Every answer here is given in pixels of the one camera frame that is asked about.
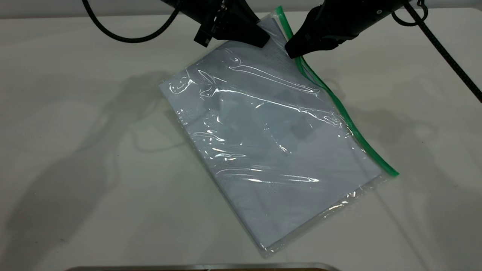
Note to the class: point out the grey metal frame edge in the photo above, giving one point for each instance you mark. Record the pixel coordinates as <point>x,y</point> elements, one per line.
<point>203,267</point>

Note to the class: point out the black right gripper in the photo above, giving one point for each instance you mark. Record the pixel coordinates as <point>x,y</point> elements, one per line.
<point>357,15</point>

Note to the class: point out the clear plastic zip bag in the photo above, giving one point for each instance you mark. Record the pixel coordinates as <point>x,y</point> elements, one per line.
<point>339,113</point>

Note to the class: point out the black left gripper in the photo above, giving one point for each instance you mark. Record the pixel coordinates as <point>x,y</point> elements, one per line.
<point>218,9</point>

